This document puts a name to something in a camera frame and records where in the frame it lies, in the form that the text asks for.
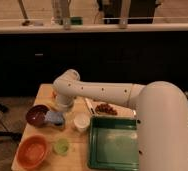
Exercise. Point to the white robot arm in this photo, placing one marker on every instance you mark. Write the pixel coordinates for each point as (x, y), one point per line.
(161, 115)

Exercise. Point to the white metal cup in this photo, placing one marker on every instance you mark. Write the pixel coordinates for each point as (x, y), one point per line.
(81, 122)

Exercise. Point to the small green cup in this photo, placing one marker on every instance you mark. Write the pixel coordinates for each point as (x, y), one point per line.
(61, 146)

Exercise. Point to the knife on table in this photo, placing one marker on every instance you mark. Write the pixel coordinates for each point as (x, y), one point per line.
(90, 107)

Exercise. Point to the brown food pile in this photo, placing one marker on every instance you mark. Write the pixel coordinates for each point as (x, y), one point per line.
(105, 108)

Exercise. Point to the white plate with food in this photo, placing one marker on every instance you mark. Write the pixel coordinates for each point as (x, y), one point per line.
(121, 111)

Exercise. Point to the green tray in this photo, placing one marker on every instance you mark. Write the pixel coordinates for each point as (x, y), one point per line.
(113, 144)

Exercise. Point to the dark red bowl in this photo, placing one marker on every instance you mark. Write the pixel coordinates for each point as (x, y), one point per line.
(36, 115)

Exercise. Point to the orange bowl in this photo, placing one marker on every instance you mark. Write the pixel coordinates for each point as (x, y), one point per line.
(32, 152)

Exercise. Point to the black tripod stand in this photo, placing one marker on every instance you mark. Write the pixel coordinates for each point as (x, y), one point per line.
(15, 136)

